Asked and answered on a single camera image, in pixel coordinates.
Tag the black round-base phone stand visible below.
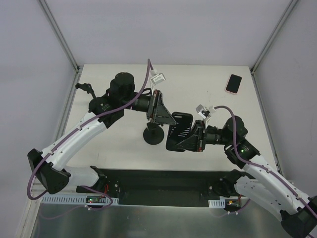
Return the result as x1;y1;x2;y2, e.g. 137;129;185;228
143;122;164;145

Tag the black case smartphone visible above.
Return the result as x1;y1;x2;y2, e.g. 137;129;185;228
165;112;193;152

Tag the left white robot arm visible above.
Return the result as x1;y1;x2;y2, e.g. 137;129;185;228
27;72;176;194

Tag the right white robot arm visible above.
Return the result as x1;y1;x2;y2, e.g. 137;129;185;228
168;114;317;238

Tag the black gooseneck phone stand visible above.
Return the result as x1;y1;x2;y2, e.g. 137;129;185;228
75;83;103;114

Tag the pink case smartphone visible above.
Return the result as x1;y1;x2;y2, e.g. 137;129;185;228
225;74;242;95

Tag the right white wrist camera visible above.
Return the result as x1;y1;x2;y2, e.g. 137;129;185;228
196;104;216;126

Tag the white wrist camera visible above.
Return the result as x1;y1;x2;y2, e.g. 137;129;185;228
196;104;216;126
150;69;166;86

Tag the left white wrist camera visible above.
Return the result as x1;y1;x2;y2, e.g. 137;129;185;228
150;69;166;86

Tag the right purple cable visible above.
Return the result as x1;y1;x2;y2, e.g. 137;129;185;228
212;106;317;235

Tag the right white cable duct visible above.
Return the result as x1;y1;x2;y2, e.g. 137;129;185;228
208;198;226;209

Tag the white cable duct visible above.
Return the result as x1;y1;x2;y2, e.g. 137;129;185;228
42;195;119;206
208;198;226;209

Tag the left aluminium frame post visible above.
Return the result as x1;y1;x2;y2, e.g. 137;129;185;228
37;0;80;72

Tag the aluminium frame post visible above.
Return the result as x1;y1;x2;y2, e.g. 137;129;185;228
37;0;80;72
250;0;300;75

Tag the left white cable duct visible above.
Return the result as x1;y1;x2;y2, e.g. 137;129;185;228
42;195;119;206

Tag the aluminium rail bar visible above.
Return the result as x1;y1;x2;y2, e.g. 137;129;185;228
32;182;80;193

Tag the right aluminium frame post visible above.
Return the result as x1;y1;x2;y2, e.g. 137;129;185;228
250;0;300;75

